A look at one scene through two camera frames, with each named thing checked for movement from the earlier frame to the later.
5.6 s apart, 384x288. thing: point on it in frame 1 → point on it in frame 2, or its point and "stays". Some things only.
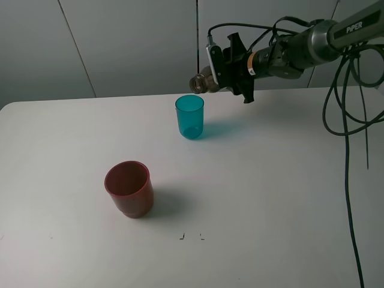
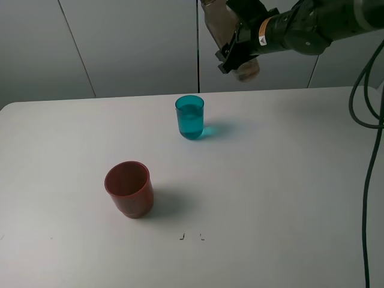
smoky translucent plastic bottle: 204,82 → 221,26
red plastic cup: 129,183 stays
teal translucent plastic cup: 190,110 stays
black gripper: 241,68 → 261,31
